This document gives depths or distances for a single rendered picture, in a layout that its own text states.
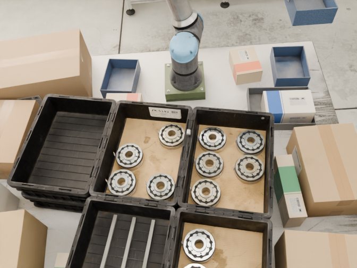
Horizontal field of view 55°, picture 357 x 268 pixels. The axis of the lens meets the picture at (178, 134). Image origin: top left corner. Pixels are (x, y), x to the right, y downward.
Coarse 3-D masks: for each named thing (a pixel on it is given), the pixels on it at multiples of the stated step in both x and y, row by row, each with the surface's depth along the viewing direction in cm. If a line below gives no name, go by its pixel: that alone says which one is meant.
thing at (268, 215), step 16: (192, 112) 129; (224, 112) 128; (240, 112) 127; (256, 112) 127; (192, 128) 127; (272, 128) 123; (272, 144) 119; (272, 160) 116; (272, 176) 113; (272, 192) 110; (192, 208) 109; (208, 208) 109; (224, 208) 108; (272, 208) 107
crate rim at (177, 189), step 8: (136, 104) 133; (144, 104) 132; (152, 104) 132; (160, 104) 132; (168, 104) 132; (112, 120) 129; (112, 128) 128; (184, 136) 124; (104, 144) 124; (184, 144) 122; (104, 152) 122; (184, 152) 120; (96, 168) 119; (96, 176) 119; (176, 184) 114; (96, 192) 114; (176, 192) 112; (136, 200) 112; (144, 200) 112; (160, 200) 111; (176, 200) 111
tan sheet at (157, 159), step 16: (128, 128) 139; (144, 128) 139; (160, 128) 138; (144, 144) 135; (160, 144) 134; (144, 160) 131; (160, 160) 130; (176, 160) 130; (144, 176) 127; (176, 176) 126; (144, 192) 124
